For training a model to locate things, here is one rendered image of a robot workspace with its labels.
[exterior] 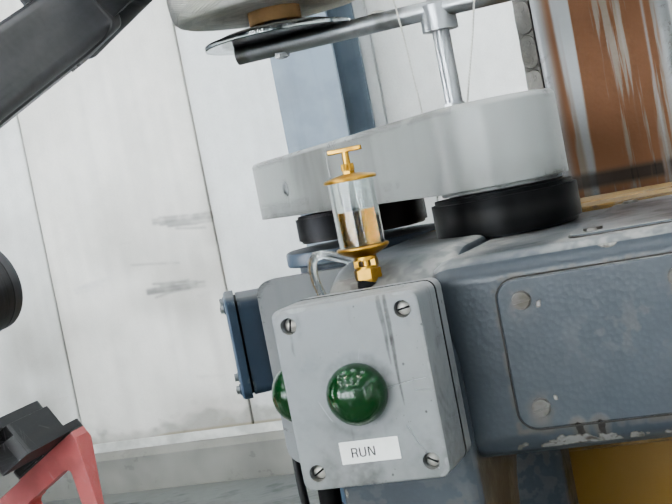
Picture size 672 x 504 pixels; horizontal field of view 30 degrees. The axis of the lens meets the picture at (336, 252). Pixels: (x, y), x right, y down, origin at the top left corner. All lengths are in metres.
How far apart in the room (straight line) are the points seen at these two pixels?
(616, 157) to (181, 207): 5.42
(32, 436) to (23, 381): 6.36
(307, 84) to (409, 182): 4.88
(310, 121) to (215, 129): 0.81
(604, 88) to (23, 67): 0.49
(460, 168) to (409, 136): 0.06
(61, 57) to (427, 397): 0.44
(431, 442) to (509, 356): 0.07
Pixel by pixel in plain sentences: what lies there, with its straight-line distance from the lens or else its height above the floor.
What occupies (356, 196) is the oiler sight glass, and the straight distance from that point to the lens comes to 0.66.
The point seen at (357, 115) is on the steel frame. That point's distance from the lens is 6.02.
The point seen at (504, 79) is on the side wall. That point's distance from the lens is 5.89.
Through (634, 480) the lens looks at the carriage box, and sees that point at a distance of 0.94.
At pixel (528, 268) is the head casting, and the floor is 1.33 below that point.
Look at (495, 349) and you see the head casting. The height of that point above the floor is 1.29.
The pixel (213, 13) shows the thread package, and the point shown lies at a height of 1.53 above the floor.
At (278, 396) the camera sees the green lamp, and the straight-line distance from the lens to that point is 0.62.
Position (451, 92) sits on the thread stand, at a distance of 0.97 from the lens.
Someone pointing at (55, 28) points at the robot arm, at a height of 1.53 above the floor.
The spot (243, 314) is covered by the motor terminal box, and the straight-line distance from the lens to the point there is 1.10.
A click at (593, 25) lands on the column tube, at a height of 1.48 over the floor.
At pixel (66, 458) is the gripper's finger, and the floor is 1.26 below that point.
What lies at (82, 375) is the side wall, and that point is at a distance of 6.87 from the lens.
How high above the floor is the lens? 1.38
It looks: 3 degrees down
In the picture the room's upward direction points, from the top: 11 degrees counter-clockwise
